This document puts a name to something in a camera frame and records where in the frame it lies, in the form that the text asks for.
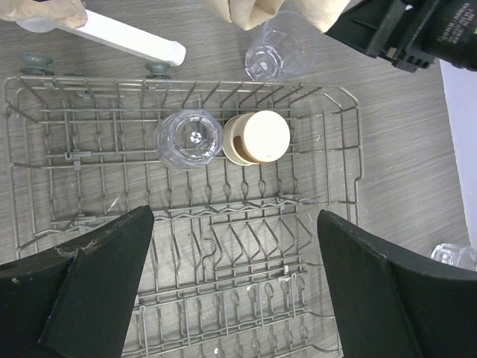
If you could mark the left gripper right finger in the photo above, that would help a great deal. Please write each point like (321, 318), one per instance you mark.
(391, 302)

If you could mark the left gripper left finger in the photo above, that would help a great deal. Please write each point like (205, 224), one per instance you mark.
(76, 299)

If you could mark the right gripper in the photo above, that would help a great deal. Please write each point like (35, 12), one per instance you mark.
(411, 35)

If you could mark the beige brown travel cup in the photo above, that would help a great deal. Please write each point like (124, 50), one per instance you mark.
(256, 138)

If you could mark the clear tumbler from corner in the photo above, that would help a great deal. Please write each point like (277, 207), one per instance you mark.
(190, 138)

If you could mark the clear cup behind rack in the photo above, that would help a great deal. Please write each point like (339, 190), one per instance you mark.
(286, 47)

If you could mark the clear cup front of rack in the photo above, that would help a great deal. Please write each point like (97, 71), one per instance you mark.
(460, 256)

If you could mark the beige cloth garment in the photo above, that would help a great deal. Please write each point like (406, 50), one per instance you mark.
(323, 14)

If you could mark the grey wire dish rack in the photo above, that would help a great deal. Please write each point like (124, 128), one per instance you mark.
(234, 266)

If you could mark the metal garment rail stand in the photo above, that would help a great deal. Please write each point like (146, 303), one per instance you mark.
(118, 35)

